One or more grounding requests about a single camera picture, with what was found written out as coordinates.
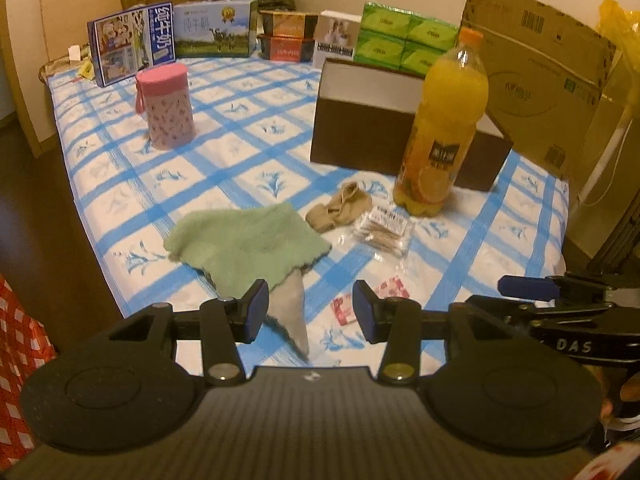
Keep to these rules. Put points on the blue cartoon milk carton box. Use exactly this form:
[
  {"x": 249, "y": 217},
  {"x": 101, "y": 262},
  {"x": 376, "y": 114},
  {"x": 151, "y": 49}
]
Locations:
[{"x": 125, "y": 45}]

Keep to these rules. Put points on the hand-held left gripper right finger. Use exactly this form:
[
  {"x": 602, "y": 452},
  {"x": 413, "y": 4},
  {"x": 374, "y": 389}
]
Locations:
[{"x": 365, "y": 310}]

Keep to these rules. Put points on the white photo print box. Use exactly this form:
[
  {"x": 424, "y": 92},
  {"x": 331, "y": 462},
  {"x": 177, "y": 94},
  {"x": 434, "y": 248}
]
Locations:
[{"x": 337, "y": 35}]

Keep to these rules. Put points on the large cardboard box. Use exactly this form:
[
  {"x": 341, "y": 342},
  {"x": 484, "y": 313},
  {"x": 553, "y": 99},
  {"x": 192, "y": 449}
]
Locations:
[{"x": 540, "y": 85}]

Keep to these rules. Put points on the pink lidded canister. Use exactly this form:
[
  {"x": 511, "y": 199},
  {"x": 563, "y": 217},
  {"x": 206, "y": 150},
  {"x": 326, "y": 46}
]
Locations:
[{"x": 170, "y": 115}]

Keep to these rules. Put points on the blue checked bed sheet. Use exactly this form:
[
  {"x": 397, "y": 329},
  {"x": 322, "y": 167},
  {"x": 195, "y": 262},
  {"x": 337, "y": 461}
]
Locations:
[{"x": 240, "y": 160}]

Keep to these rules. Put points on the beige knitted sock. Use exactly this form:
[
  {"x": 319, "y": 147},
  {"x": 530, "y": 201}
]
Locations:
[{"x": 340, "y": 207}]

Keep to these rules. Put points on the black box orange label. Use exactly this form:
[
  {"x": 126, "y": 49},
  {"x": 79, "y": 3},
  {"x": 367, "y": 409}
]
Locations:
[{"x": 287, "y": 22}]

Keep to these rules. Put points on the clear cotton swab packet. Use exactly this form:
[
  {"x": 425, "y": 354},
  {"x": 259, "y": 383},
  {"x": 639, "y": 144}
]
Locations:
[{"x": 385, "y": 227}]

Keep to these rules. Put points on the orange juice bottle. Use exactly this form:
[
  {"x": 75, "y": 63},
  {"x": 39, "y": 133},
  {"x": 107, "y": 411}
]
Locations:
[{"x": 450, "y": 90}]

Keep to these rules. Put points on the small red printed packet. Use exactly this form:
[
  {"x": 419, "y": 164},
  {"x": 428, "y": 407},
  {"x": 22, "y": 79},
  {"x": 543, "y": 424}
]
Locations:
[{"x": 395, "y": 288}]

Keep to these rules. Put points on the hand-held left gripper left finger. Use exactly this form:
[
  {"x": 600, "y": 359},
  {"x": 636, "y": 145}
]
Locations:
[{"x": 256, "y": 310}]

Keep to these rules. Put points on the beige cloth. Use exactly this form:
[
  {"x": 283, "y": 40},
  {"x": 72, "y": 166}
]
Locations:
[{"x": 292, "y": 310}]

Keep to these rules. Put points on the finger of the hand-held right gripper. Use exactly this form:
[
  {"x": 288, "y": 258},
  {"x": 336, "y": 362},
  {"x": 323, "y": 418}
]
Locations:
[
  {"x": 530, "y": 286},
  {"x": 550, "y": 312}
]

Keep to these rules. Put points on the yellow plastic bag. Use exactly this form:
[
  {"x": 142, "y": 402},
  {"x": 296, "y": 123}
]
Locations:
[{"x": 622, "y": 25}]

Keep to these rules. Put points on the cow print milk box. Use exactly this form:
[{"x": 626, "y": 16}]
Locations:
[{"x": 215, "y": 30}]

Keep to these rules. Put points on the dark brown box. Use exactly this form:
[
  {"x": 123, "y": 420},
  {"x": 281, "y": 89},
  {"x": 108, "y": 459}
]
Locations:
[{"x": 360, "y": 130}]

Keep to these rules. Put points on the red checked cloth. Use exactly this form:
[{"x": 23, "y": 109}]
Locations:
[{"x": 20, "y": 360}]

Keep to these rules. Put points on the green tissue pack bundle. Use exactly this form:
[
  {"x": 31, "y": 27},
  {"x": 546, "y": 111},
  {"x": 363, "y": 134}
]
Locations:
[{"x": 385, "y": 45}]

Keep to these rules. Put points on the green towel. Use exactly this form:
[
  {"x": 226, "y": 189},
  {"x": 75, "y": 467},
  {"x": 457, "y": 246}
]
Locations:
[{"x": 240, "y": 245}]

